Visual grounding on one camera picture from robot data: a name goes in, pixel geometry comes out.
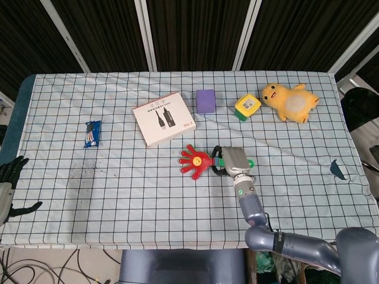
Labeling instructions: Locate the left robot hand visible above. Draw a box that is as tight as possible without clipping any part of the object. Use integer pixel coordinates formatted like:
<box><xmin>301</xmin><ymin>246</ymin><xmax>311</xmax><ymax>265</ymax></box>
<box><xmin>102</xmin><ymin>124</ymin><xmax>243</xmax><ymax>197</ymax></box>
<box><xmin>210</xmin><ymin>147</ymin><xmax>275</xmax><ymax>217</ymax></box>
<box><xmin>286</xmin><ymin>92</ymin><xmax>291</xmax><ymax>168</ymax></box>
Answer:
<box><xmin>0</xmin><ymin>156</ymin><xmax>43</xmax><ymax>227</ymax></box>

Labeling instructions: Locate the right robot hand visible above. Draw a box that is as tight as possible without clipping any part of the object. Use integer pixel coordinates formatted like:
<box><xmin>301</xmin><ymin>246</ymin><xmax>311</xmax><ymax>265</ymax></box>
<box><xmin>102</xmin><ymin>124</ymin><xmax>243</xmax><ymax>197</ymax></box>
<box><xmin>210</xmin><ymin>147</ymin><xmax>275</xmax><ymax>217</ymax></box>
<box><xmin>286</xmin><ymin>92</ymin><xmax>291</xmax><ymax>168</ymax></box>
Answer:
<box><xmin>210</xmin><ymin>144</ymin><xmax>253</xmax><ymax>180</ymax></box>

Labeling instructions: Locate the red hand clapper green handle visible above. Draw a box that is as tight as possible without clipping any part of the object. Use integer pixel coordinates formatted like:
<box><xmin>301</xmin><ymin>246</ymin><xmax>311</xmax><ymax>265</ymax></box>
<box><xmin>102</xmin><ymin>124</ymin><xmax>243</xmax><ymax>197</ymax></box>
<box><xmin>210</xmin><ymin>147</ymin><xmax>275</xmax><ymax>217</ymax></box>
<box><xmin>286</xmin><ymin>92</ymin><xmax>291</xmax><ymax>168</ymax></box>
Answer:
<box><xmin>178</xmin><ymin>144</ymin><xmax>255</xmax><ymax>180</ymax></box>

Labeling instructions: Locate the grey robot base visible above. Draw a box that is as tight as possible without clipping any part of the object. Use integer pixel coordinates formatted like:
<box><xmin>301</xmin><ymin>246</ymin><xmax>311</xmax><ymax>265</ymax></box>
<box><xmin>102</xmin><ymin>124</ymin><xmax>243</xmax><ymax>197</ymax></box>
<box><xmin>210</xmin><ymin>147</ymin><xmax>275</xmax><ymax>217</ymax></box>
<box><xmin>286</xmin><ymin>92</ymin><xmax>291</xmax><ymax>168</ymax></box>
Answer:
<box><xmin>118</xmin><ymin>250</ymin><xmax>247</xmax><ymax>284</ymax></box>

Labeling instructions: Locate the green container yellow lid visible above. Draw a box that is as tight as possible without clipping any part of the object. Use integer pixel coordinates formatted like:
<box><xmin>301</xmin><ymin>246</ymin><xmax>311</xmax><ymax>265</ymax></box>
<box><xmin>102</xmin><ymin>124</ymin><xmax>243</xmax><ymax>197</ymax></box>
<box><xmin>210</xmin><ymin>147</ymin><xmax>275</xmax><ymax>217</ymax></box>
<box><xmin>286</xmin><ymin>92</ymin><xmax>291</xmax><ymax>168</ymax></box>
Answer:
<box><xmin>233</xmin><ymin>93</ymin><xmax>262</xmax><ymax>122</ymax></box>

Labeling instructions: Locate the purple foam cube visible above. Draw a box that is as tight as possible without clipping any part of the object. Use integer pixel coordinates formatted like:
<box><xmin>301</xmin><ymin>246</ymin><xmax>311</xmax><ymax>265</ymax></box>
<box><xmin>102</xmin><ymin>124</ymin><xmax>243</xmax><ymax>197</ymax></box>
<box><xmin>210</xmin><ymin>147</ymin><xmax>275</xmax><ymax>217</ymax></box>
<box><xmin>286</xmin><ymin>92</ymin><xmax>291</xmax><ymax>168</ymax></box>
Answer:
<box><xmin>196</xmin><ymin>89</ymin><xmax>216</xmax><ymax>115</ymax></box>

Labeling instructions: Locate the yellow plush toy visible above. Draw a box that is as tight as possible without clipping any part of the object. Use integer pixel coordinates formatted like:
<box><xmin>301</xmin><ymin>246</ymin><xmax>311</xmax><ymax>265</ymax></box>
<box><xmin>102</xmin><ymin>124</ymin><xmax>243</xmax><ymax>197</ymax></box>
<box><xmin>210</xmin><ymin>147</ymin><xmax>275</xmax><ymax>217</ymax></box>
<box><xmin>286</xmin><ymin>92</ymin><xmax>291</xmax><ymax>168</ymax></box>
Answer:
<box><xmin>262</xmin><ymin>82</ymin><xmax>320</xmax><ymax>124</ymax></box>

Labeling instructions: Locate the white black checkered tablecloth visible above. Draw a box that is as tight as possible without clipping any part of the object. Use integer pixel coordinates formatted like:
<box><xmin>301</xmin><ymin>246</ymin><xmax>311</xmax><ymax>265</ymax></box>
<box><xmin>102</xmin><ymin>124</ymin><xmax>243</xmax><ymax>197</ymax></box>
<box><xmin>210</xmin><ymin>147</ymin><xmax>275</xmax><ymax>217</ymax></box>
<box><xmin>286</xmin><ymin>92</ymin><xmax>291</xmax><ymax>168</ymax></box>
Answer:
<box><xmin>0</xmin><ymin>70</ymin><xmax>379</xmax><ymax>251</ymax></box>

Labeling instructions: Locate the green plastic bag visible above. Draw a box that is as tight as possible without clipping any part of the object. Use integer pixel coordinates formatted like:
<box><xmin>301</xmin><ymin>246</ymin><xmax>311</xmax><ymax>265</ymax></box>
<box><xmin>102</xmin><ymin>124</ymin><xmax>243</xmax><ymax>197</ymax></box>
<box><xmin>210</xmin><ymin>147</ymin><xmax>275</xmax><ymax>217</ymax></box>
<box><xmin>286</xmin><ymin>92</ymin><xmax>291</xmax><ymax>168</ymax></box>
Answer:
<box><xmin>255</xmin><ymin>250</ymin><xmax>341</xmax><ymax>284</ymax></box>

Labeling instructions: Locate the blue snack packet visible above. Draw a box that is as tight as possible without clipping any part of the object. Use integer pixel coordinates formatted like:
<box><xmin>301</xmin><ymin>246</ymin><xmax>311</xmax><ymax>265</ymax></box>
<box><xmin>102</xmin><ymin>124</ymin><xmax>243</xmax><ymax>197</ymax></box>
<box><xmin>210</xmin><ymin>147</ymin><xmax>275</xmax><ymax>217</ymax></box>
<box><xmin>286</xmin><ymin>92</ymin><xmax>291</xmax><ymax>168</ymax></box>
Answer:
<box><xmin>83</xmin><ymin>120</ymin><xmax>102</xmax><ymax>149</ymax></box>

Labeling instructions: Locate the black chair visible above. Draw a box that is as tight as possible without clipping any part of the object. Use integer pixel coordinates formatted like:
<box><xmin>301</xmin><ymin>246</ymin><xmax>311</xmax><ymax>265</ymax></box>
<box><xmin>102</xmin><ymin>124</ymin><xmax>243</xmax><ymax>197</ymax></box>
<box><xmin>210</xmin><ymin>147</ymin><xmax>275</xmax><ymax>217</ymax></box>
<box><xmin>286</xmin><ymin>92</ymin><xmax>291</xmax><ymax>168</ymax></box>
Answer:
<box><xmin>340</xmin><ymin>87</ymin><xmax>379</xmax><ymax>133</ymax></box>

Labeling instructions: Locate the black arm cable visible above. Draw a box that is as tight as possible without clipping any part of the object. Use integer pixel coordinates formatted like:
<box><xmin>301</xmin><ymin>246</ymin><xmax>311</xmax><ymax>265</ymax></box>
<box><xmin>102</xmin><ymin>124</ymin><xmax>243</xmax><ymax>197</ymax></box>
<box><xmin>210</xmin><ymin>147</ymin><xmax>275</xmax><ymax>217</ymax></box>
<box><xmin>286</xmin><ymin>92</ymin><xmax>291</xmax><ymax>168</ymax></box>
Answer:
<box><xmin>264</xmin><ymin>212</ymin><xmax>281</xmax><ymax>235</ymax></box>

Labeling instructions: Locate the white cardboard cable box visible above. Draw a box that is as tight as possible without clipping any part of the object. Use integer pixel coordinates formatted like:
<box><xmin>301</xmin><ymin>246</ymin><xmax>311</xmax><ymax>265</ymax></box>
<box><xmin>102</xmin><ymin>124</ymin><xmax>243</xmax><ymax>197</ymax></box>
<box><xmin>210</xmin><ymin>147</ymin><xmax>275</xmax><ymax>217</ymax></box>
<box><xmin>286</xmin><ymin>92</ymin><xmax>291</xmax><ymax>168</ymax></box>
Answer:
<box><xmin>132</xmin><ymin>92</ymin><xmax>197</xmax><ymax>148</ymax></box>

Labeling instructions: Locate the black floor cable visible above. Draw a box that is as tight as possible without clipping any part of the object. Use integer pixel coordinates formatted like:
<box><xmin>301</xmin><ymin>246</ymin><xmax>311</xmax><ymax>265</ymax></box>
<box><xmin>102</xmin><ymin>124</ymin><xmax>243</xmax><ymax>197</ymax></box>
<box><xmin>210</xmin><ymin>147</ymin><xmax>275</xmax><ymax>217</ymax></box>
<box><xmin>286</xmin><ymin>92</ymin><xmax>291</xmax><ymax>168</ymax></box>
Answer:
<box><xmin>0</xmin><ymin>247</ymin><xmax>121</xmax><ymax>284</ymax></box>

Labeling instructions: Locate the white frame pole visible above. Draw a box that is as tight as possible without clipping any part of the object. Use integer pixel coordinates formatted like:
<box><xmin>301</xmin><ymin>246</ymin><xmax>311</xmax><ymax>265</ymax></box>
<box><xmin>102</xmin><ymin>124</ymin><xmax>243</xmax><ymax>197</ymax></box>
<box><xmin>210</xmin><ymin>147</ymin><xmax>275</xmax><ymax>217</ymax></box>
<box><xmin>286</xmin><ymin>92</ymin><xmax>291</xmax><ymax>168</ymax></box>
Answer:
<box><xmin>134</xmin><ymin>0</ymin><xmax>158</xmax><ymax>72</ymax></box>
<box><xmin>233</xmin><ymin>0</ymin><xmax>271</xmax><ymax>71</ymax></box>
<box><xmin>326</xmin><ymin>0</ymin><xmax>379</xmax><ymax>75</ymax></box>
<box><xmin>40</xmin><ymin>0</ymin><xmax>90</xmax><ymax>73</ymax></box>

